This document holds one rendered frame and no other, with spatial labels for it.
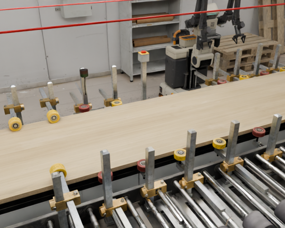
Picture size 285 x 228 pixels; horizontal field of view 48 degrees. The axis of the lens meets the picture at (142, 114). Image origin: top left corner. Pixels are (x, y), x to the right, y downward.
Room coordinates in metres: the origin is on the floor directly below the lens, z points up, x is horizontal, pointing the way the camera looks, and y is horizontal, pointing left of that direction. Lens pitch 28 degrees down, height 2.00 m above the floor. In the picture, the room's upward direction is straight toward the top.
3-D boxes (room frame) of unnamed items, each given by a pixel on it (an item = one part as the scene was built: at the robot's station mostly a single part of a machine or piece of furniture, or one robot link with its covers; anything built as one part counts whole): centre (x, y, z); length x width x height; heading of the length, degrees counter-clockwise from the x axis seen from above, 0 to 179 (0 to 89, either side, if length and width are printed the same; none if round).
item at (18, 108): (2.05, 0.93, 0.95); 0.14 x 0.06 x 0.05; 115
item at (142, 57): (2.49, -0.01, 1.18); 0.07 x 0.07 x 0.08; 25
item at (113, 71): (2.38, 0.23, 0.91); 0.04 x 0.04 x 0.48; 25
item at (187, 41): (4.08, -0.60, 0.87); 0.23 x 0.15 x 0.11; 115
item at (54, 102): (2.16, 0.70, 0.95); 0.14 x 0.06 x 0.05; 115
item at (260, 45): (3.02, -1.13, 0.90); 0.04 x 0.04 x 0.48; 25
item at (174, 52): (4.06, -0.61, 0.59); 0.55 x 0.34 x 0.83; 115
